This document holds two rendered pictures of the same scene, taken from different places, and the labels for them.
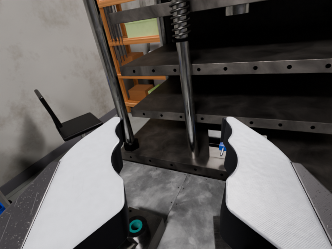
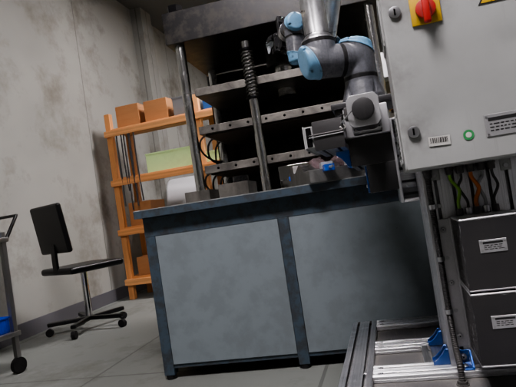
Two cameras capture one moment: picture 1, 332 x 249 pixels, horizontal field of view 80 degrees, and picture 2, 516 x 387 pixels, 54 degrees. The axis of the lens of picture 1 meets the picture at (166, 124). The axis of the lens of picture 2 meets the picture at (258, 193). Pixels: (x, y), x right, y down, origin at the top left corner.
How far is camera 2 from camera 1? 2.36 m
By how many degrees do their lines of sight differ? 35
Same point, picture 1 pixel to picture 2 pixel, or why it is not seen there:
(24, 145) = not seen: outside the picture
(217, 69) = (279, 116)
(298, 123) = not seen: hidden behind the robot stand
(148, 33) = (180, 163)
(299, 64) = (326, 106)
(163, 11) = (238, 84)
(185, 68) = (256, 115)
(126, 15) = (209, 89)
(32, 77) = (18, 202)
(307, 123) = not seen: hidden behind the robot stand
